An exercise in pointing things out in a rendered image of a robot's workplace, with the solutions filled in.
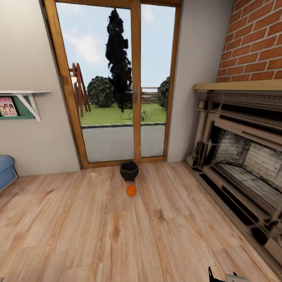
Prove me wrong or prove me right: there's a pumpkin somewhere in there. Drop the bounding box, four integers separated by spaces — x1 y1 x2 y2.
126 185 137 196

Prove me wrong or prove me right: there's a cauldron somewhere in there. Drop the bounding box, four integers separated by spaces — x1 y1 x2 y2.
120 161 139 182

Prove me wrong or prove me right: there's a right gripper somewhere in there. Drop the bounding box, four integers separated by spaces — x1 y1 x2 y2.
208 266 224 282

